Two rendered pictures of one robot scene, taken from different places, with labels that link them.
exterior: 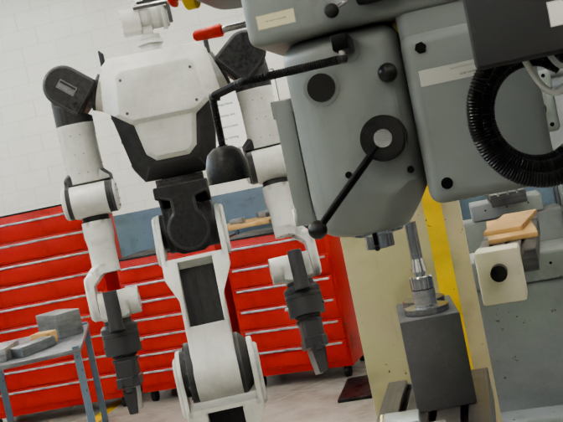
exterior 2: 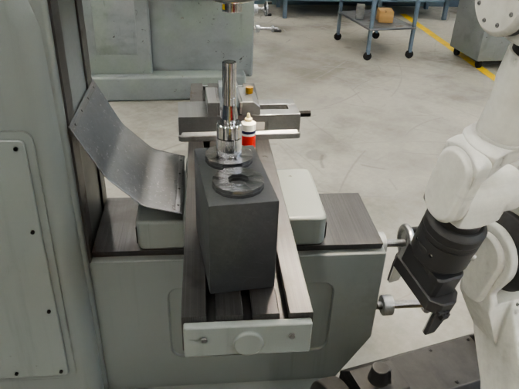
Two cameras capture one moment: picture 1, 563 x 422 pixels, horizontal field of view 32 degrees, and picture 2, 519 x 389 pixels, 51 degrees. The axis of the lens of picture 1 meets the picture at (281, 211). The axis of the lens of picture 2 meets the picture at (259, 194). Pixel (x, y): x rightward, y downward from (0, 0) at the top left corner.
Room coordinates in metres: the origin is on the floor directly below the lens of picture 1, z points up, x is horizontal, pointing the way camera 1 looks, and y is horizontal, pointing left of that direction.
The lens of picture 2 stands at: (2.87, -0.48, 1.56)
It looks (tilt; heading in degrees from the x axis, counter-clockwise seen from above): 30 degrees down; 162
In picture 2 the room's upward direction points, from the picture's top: 2 degrees clockwise
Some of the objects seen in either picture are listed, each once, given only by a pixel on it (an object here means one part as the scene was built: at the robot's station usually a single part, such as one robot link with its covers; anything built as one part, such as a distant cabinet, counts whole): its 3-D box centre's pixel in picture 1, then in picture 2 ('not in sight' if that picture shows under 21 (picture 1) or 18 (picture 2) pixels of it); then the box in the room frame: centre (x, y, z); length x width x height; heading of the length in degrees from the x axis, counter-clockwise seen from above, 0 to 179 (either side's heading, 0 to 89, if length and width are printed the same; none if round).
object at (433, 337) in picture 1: (433, 347); (233, 212); (2.02, -0.25, 1.00); 0.22 x 0.12 x 0.20; 175
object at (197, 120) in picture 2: not in sight; (238, 112); (1.43, -0.08, 0.96); 0.35 x 0.15 x 0.11; 81
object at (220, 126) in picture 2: (420, 278); (228, 124); (1.97, -0.25, 1.16); 0.05 x 0.05 x 0.01
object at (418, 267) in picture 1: (415, 249); (228, 93); (1.97, -0.25, 1.22); 0.03 x 0.03 x 0.11
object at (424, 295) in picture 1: (423, 293); (228, 140); (1.97, -0.25, 1.13); 0.05 x 0.05 x 0.05
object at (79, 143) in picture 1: (85, 170); not in sight; (2.36, 0.44, 1.52); 0.13 x 0.12 x 0.22; 94
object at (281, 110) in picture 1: (296, 162); not in sight; (1.62, -0.04, 1.45); 0.04 x 0.04 x 0.21; 78
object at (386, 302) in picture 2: not in sight; (412, 303); (1.85, 0.34, 0.48); 0.22 x 0.06 x 0.06; 78
